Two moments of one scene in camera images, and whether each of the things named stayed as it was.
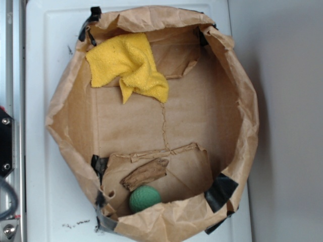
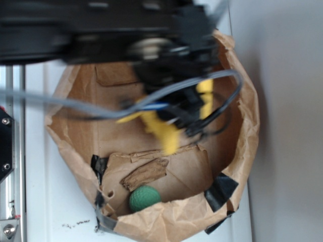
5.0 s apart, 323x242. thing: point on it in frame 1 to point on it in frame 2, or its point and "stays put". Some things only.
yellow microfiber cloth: x=128 y=58 to x=166 y=136
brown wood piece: x=145 y=174 stays put
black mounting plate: x=6 y=143 stays put
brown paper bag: x=156 y=109 stays put
